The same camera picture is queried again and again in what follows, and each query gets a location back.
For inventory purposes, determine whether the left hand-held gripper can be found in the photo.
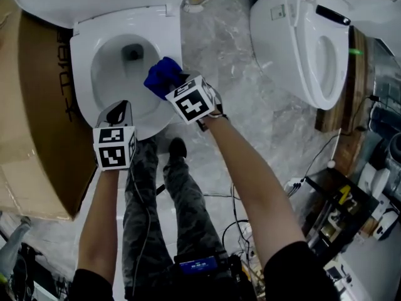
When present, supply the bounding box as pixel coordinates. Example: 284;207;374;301
92;100;137;171

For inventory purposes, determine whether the person's right hand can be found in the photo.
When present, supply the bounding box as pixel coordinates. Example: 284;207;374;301
197;78;230;132

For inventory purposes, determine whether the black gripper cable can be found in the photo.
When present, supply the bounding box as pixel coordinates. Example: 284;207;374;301
127;164;152;263
230;183;251;253

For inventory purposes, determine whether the wooden platform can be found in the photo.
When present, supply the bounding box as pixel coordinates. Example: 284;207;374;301
315;26;377;177

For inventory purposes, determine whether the person's black shirt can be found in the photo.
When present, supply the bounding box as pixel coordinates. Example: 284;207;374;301
67;241;341;301

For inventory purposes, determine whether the person's left forearm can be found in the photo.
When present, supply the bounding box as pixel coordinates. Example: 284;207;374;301
77;167;126;282

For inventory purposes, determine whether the person's left leg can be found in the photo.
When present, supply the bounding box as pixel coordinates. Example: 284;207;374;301
122;136;170;299

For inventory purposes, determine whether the white power strip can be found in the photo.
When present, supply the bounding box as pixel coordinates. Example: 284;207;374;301
283;177;304;198

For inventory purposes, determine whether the white toilet bowl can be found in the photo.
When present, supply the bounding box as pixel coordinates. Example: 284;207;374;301
69;4;183;140

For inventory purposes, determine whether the black power cable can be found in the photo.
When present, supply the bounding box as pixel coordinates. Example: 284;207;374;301
300;127;342;183

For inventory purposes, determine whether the person's right forearm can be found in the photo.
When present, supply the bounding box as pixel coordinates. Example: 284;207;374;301
203;117;306;269

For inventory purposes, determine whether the person's right black shoe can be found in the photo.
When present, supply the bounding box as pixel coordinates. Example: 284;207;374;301
168;137;188;161

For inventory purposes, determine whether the person's right leg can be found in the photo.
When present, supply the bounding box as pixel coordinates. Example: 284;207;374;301
162;155;226;263

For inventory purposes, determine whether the black screen device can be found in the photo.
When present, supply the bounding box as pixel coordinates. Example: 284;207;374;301
174;253;220;277

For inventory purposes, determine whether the blue cloth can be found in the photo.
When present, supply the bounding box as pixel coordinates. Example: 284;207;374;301
143;56;184;102

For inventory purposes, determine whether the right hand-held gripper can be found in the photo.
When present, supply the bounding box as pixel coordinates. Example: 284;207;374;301
165;70;217;125

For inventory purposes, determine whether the person's leg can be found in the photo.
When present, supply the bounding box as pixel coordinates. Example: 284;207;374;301
122;136;170;299
162;155;226;263

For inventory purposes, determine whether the black metal cart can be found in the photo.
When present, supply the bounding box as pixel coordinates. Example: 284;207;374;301
302;167;380;256

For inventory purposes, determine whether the white smart toilet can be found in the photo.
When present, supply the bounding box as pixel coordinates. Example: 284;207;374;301
249;0;401;111

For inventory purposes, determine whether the brown cardboard box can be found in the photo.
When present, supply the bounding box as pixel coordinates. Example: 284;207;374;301
0;9;98;221

